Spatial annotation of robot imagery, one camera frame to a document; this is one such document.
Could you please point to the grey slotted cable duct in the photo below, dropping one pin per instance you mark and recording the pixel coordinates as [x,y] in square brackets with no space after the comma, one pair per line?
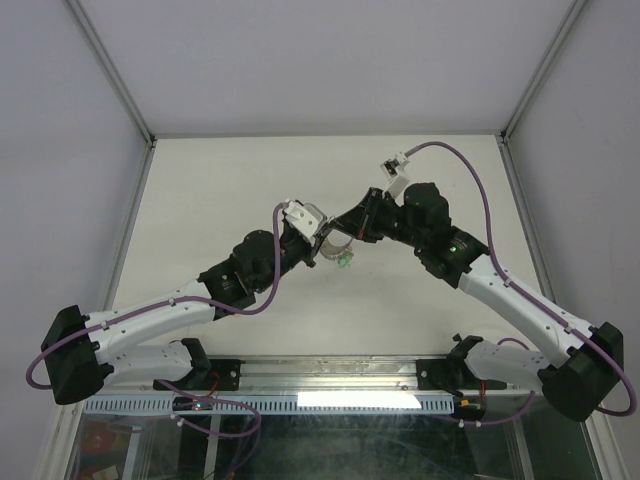
[306,403]

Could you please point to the left aluminium frame post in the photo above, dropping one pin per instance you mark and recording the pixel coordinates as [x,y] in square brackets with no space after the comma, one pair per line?
[96,46]

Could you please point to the right aluminium frame post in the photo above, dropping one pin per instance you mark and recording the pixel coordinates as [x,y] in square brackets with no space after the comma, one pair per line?
[545,66]

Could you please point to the large grey keyring yellow handle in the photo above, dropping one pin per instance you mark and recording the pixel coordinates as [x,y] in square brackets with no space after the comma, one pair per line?
[336,245]

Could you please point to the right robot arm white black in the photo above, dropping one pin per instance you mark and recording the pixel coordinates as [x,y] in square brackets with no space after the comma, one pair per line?
[572,363]

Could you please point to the green key tag right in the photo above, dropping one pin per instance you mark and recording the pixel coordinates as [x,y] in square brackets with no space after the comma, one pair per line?
[345,260]

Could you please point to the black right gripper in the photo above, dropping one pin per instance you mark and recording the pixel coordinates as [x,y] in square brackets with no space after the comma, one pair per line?
[360,220]

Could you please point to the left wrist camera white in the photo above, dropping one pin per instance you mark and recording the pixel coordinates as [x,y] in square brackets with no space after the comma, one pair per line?
[306,218]

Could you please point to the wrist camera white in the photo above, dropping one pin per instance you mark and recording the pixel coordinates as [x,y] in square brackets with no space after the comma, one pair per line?
[306,218]
[395,173]

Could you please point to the aluminium mounting rail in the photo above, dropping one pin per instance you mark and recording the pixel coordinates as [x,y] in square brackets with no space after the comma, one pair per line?
[285,374]

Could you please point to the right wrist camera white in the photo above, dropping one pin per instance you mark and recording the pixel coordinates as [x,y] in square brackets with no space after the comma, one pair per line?
[395,173]

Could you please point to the aluminium frame post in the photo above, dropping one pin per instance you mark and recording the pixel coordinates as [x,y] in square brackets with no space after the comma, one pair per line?
[545,66]
[96,46]

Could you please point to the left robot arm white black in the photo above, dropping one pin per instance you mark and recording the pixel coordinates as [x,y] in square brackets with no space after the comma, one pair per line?
[83,352]

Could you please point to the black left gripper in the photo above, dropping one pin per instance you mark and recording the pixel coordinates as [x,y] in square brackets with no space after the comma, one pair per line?
[313,245]

